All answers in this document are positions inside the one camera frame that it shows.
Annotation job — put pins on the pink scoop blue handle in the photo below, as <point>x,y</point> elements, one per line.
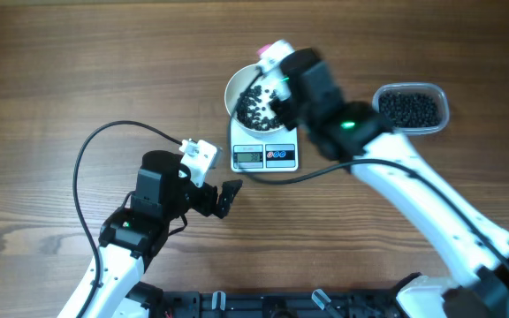
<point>263,49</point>

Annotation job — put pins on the clear plastic bean container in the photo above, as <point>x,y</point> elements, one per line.
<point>432,90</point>

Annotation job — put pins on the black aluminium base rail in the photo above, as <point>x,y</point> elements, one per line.
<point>356,303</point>

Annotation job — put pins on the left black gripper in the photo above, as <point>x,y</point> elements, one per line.
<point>207,206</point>

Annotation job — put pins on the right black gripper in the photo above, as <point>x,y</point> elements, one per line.
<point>280,108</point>

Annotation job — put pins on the white bowl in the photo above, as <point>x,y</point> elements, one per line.
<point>242,80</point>

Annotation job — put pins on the black beans in container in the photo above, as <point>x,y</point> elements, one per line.
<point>409,110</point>

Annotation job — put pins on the black beans in bowl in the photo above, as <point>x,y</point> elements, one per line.
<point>254,110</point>

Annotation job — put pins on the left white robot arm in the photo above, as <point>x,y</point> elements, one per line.
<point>132,236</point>

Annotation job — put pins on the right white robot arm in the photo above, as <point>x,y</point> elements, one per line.
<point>357,138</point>

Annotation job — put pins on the white digital kitchen scale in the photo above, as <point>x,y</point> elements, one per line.
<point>263,152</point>

